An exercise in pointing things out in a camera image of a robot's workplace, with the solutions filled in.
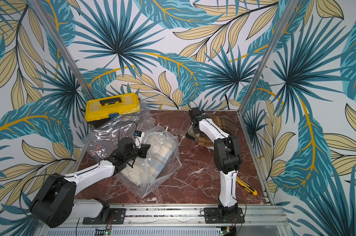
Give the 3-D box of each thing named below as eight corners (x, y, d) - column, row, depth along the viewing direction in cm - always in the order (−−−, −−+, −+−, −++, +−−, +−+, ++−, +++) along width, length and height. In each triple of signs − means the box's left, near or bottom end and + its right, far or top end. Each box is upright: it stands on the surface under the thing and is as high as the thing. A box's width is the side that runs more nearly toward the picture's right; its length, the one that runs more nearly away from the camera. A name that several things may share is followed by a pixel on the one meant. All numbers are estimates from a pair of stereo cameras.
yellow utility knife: (233, 180, 88) (235, 179, 86) (236, 177, 89) (237, 175, 87) (254, 196, 82) (256, 195, 81) (256, 192, 84) (258, 191, 82)
